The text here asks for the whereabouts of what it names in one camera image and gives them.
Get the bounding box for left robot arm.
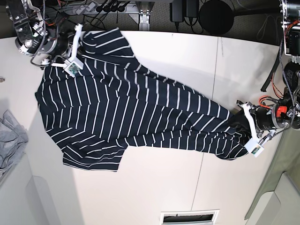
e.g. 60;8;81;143
228;0;300;144

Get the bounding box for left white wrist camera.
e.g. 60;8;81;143
244;138;264;158

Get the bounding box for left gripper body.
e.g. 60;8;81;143
236;100;288;141

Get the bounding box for round black base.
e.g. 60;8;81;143
199;0;234;35

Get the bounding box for aluminium frame post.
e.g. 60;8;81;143
126;0;155;31

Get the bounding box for black power bricks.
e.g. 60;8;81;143
170;0;199;32

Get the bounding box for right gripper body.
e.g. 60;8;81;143
30;23;83;70

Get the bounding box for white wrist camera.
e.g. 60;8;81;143
244;138;264;158
64;59;83;77

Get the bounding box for white power strip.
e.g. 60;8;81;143
61;0;131;15

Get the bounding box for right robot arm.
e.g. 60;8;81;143
6;0;83;76

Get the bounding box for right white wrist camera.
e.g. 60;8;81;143
64;59;83;77

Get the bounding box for navy white striped t-shirt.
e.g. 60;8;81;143
35;28;250;172

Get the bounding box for grey cloth pile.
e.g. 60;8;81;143
0;110;29;179

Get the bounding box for green grey bin edge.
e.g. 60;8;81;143
245;130;300;220

